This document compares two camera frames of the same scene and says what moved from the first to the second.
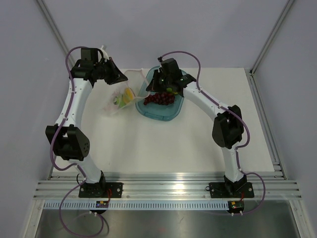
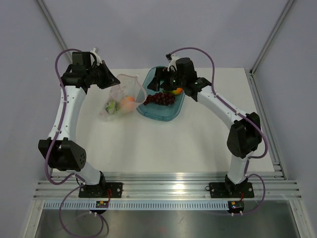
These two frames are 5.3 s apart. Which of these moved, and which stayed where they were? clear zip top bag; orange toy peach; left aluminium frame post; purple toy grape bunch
Moved: clear zip top bag; orange toy peach
Stayed: left aluminium frame post; purple toy grape bunch
